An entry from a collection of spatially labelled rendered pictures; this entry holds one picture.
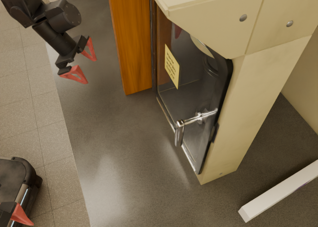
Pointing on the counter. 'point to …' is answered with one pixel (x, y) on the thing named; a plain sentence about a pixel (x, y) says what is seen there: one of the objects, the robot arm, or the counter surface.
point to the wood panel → (132, 36)
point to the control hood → (213, 14)
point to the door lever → (180, 128)
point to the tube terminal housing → (260, 74)
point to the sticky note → (172, 66)
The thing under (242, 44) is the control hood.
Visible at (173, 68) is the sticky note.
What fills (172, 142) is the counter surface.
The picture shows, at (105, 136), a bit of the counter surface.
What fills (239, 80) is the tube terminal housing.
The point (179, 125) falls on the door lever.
